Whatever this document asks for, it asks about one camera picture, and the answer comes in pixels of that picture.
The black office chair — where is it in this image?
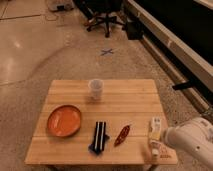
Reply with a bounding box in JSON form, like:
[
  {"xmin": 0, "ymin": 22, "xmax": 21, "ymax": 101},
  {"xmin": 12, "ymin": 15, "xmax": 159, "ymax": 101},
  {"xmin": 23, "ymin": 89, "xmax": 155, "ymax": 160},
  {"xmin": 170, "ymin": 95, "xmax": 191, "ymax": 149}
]
[{"xmin": 86, "ymin": 0, "xmax": 125, "ymax": 38}]

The clear plastic cup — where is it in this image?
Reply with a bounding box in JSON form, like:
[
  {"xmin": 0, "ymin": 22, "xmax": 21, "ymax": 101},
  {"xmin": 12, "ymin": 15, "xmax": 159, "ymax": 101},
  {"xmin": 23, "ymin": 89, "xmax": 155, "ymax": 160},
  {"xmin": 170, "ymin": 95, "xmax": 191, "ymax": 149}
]
[{"xmin": 88, "ymin": 79, "xmax": 104, "ymax": 100}]

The white squeeze bottle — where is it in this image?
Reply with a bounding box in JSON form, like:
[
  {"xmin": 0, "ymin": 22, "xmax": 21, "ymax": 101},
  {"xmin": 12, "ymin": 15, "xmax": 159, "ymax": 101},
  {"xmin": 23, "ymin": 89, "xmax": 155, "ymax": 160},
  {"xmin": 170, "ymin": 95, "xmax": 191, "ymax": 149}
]
[{"xmin": 148, "ymin": 117, "xmax": 162, "ymax": 157}]

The black box on floor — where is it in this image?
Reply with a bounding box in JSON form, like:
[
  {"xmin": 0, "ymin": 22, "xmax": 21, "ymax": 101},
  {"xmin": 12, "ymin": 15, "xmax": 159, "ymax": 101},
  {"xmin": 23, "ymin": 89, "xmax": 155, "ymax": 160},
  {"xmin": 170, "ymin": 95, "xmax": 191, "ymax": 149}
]
[{"xmin": 126, "ymin": 22, "xmax": 143, "ymax": 40}]

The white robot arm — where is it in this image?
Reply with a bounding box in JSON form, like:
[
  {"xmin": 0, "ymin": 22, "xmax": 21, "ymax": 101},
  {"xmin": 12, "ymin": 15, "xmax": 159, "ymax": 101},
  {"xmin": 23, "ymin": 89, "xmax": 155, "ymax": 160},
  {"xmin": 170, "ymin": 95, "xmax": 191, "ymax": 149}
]
[{"xmin": 161, "ymin": 117, "xmax": 213, "ymax": 169}]

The red chili pepper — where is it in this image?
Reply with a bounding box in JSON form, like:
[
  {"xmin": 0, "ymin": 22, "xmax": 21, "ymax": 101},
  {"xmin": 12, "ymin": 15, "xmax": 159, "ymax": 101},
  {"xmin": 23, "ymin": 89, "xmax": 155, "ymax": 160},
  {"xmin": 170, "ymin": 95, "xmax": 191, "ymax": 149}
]
[{"xmin": 114, "ymin": 125, "xmax": 130, "ymax": 146}]

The orange plate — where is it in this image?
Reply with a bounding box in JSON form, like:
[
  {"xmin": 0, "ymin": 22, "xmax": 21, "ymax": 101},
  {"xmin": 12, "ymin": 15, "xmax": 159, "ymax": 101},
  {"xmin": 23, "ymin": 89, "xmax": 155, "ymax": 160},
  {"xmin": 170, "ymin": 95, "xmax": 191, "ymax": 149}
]
[{"xmin": 47, "ymin": 105, "xmax": 81, "ymax": 137}]

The wooden table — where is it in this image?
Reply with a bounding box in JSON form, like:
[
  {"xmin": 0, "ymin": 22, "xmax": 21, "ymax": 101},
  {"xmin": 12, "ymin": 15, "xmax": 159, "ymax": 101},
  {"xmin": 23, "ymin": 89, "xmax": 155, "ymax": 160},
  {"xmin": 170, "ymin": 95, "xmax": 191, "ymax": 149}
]
[{"xmin": 25, "ymin": 79, "xmax": 178, "ymax": 165}]

